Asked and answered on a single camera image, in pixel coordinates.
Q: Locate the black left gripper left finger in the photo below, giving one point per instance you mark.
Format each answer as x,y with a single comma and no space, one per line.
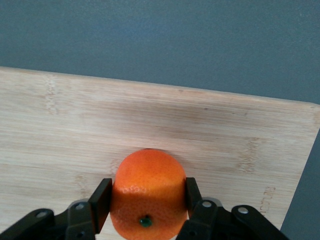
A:
100,200

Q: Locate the orange fruit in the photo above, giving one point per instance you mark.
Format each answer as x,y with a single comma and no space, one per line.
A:
147,180

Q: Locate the wooden cutting board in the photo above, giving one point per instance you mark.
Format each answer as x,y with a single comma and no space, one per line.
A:
75,130

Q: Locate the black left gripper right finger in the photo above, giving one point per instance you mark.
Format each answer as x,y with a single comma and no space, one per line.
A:
197,212

